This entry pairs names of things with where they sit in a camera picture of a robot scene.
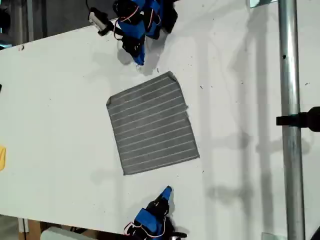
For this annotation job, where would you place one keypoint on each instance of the grey striped towel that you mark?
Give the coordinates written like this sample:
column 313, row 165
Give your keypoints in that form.
column 152, row 122

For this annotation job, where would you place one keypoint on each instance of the white box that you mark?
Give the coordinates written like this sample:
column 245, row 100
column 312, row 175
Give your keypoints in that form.
column 60, row 234

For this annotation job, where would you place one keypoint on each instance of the brown wooden board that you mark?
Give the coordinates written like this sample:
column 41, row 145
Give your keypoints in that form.
column 34, row 227

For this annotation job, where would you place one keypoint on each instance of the black clamp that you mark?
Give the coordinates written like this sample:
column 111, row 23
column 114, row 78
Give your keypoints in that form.
column 302, row 119

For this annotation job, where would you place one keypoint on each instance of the yellow object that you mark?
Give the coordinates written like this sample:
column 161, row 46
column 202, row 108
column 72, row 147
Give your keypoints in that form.
column 2, row 158

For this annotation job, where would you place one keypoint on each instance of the short black camera stalk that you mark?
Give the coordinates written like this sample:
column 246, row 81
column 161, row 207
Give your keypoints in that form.
column 111, row 26

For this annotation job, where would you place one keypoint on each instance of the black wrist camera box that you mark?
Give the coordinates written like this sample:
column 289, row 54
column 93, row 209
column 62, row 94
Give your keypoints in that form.
column 179, row 236
column 97, row 18

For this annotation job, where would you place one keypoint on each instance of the grey metal frame bar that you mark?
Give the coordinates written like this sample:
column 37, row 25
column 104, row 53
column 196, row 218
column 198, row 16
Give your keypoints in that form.
column 30, row 20

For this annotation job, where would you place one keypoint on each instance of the steel post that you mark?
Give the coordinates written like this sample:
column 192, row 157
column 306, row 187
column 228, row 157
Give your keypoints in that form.
column 291, row 150

